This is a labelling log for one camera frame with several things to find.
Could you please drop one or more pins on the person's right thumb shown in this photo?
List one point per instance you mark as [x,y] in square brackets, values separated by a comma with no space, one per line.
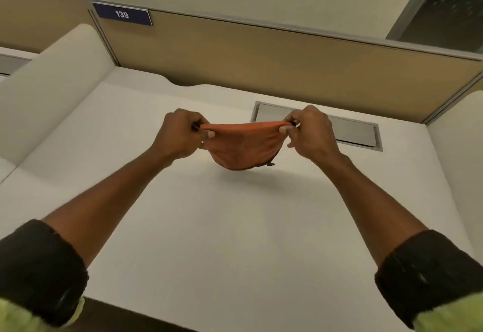
[290,117]

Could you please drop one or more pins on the person's right hand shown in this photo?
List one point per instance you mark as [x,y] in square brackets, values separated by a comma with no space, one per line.
[313,135]

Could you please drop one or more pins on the person's left forearm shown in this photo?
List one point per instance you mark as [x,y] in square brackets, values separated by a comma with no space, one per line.
[86,211]

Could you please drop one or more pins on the dark window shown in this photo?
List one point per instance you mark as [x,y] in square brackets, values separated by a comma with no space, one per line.
[445,7]

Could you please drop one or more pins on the white side divider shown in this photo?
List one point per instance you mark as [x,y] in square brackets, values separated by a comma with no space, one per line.
[49,90]
[458,166]

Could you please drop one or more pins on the orange fabric pouch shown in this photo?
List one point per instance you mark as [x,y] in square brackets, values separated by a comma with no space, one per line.
[243,145]

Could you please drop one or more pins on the person's left hand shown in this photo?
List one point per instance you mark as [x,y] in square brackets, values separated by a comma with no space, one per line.
[177,135]

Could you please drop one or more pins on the beige desk partition panel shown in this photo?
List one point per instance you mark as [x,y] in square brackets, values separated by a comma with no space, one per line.
[264,52]

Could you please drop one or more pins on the blue desk number sign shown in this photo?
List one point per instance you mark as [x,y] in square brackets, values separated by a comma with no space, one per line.
[122,14]

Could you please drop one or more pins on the person's left thumb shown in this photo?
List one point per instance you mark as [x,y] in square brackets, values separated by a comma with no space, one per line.
[199,117]

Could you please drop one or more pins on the person's right forearm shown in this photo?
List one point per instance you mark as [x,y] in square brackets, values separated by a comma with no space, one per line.
[381,211]

